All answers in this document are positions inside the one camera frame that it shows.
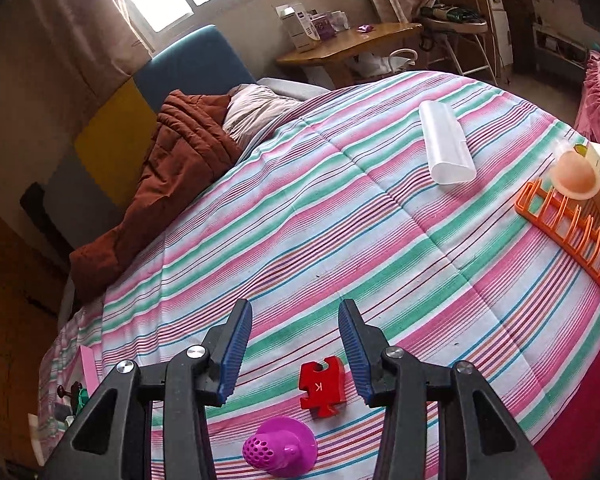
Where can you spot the white low shelf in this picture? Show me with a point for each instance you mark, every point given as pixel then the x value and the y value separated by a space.
pixel 555 45

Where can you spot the wooden wardrobe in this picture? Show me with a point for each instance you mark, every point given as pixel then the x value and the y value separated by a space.
pixel 10 335

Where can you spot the white translucent plastic case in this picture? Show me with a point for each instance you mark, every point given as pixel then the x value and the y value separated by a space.
pixel 447 145

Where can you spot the white narrow cabinet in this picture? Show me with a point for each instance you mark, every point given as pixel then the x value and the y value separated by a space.
pixel 500 25

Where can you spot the green plastic spool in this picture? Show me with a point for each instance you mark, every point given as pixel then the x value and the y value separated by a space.
pixel 82 400

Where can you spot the wooden desk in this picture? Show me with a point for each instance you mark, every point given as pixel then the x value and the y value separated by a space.
pixel 360 42

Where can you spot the brown wooden knobbed massager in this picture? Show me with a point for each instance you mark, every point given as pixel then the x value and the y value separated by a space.
pixel 69 392

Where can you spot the striped bedsheet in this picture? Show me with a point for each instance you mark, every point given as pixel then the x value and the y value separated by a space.
pixel 355 220

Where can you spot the orange plastic rack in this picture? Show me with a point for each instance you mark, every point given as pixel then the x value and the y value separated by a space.
pixel 530 207

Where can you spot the red puzzle piece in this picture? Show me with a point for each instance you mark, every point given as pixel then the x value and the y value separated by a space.
pixel 320 385

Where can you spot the white cardboard box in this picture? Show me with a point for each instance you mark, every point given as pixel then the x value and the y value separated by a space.
pixel 300 27

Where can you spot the peach silicone cup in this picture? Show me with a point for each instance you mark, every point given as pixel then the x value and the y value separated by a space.
pixel 575 175

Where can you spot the pink shallow tray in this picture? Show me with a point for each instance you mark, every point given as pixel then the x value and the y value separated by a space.
pixel 87 370

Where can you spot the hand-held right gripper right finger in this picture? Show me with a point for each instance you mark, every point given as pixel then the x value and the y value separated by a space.
pixel 355 355

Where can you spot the red cloth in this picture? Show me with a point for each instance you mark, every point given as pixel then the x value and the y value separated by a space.
pixel 580 425

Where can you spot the purple perforated suction cap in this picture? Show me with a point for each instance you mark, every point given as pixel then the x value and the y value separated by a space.
pixel 280 445

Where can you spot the blue yellow padded headboard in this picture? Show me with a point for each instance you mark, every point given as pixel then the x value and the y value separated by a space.
pixel 190 60

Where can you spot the purple small box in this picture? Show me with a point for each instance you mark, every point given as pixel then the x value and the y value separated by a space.
pixel 324 26

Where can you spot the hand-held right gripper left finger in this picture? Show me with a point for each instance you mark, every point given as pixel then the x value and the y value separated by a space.
pixel 232 355

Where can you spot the brown quilt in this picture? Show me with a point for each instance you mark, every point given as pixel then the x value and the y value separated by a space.
pixel 170 180

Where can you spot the clear plastic cup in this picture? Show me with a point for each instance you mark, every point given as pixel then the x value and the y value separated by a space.
pixel 340 20

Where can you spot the white plastic bag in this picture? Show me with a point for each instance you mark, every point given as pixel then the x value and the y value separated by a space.
pixel 380 62

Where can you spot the beige pillow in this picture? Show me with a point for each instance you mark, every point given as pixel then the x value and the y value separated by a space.
pixel 260 110

